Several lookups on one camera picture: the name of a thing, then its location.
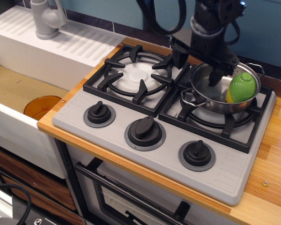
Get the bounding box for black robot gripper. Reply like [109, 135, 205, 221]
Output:
[170, 29, 239, 87]

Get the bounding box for small steel pot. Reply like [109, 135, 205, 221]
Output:
[180, 63, 265, 114]

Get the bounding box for green toy corncob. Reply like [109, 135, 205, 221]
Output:
[225, 72, 256, 103]

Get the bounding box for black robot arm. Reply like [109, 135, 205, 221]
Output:
[170, 0, 246, 87]

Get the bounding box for middle black stove knob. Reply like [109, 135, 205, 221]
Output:
[124, 116, 166, 151]

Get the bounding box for black stove knob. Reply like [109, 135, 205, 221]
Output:
[178, 140, 216, 172]
[124, 116, 166, 151]
[83, 101, 116, 128]

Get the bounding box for right black stove knob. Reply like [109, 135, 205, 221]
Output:
[178, 140, 216, 172]

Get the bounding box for grey toy stove top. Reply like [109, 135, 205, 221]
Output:
[52, 44, 277, 206]

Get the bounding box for left black stove knob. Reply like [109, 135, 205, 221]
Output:
[83, 101, 116, 128]

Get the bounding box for black left burner grate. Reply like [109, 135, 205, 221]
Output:
[83, 45, 190, 117]

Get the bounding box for black burner grate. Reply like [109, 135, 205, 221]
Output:
[83, 45, 190, 117]
[158, 66, 276, 153]

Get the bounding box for black right burner grate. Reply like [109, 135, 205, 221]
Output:
[158, 66, 276, 153]

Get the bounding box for grey toy faucet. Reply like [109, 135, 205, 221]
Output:
[30, 0, 67, 40]

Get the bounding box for orange plastic plate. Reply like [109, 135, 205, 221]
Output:
[23, 96, 61, 120]

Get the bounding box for white oven door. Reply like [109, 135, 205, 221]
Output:
[67, 146, 232, 225]

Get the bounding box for white toy sink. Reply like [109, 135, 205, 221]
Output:
[0, 6, 124, 179]

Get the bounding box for wooden drawer fronts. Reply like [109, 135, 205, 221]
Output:
[0, 147, 83, 225]

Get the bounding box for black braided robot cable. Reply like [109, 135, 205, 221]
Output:
[135, 0, 241, 46]

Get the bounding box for black oven door handle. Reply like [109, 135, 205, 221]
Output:
[74, 158, 190, 225]

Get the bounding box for black cable bottom left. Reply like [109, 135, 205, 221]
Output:
[0, 183, 33, 225]

